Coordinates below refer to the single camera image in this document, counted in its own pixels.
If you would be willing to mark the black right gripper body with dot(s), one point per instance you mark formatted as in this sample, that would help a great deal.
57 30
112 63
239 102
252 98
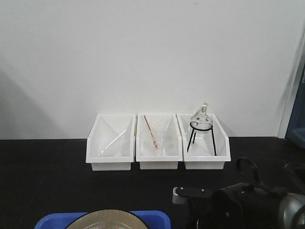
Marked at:
240 206

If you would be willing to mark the blue plastic tray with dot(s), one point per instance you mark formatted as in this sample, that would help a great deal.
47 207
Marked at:
154 219

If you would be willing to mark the beige plate with black rim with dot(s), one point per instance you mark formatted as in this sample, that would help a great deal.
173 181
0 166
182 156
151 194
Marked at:
108 219

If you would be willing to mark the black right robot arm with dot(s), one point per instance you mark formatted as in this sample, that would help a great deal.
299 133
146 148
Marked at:
291 210

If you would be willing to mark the blue cabinet at right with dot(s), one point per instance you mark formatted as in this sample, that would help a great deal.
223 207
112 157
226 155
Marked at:
296 128

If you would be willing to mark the black sink basin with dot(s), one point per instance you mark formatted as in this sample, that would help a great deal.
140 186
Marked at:
296 172

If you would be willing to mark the right white storage bin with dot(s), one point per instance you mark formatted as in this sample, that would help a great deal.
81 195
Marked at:
201 153

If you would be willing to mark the white storage bin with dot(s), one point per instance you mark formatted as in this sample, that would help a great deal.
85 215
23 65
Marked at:
172 143
201 153
105 128

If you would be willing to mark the round glass flask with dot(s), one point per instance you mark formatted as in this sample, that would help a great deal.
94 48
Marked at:
200 121

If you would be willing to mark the clear glass beaker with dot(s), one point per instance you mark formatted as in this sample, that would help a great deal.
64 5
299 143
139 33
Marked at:
156 133

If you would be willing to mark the middle white storage bin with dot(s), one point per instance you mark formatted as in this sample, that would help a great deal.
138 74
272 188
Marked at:
172 143

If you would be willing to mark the red glass thermometer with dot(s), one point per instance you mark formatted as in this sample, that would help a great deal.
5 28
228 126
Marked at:
151 132

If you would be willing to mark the clear glass test tube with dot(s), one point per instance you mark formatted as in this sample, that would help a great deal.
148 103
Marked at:
116 146

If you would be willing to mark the left white storage bin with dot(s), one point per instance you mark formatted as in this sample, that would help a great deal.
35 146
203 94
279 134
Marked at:
105 128

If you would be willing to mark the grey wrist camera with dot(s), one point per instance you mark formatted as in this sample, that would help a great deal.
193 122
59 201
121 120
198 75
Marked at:
181 195

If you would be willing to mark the black wire tripod stand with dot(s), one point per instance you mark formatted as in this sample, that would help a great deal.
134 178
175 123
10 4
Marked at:
212 140

